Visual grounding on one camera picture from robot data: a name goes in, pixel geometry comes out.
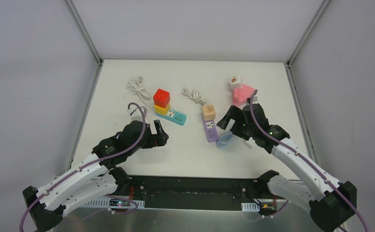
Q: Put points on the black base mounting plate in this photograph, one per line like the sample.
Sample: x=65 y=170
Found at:
x=142 y=187

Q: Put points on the light blue power strip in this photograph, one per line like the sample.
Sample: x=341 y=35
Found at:
x=256 y=99

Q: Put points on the yellow cube adapter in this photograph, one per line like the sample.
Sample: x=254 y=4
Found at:
x=160 y=110

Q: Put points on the purple power strip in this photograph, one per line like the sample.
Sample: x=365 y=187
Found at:
x=210 y=131

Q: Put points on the aluminium frame rail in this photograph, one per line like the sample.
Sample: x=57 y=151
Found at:
x=197 y=201

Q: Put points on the white USB charger plug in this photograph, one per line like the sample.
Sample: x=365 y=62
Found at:
x=249 y=143

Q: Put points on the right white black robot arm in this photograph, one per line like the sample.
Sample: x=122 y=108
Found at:
x=327 y=200

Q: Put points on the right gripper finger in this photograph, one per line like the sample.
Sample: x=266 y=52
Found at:
x=237 y=130
x=231 y=114

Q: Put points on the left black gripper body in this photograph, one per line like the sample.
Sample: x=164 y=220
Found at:
x=155 y=137

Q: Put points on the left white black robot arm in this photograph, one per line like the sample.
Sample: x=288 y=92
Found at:
x=97 y=175

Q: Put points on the beige cube adapter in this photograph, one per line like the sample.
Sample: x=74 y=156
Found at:
x=208 y=112

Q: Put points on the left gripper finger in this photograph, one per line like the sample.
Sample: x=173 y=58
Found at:
x=159 y=139
x=158 y=127

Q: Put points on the teal power strip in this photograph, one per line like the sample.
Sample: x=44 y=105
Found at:
x=174 y=116

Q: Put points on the red cube adapter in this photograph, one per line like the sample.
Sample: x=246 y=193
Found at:
x=161 y=98

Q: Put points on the pink triangular power socket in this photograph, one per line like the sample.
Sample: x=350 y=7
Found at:
x=241 y=95

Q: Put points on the white cube adapter with picture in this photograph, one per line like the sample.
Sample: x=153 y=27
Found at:
x=236 y=82

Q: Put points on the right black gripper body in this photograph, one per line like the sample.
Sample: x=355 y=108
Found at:
x=235 y=120

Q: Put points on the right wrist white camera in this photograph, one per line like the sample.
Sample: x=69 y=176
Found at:
x=250 y=101

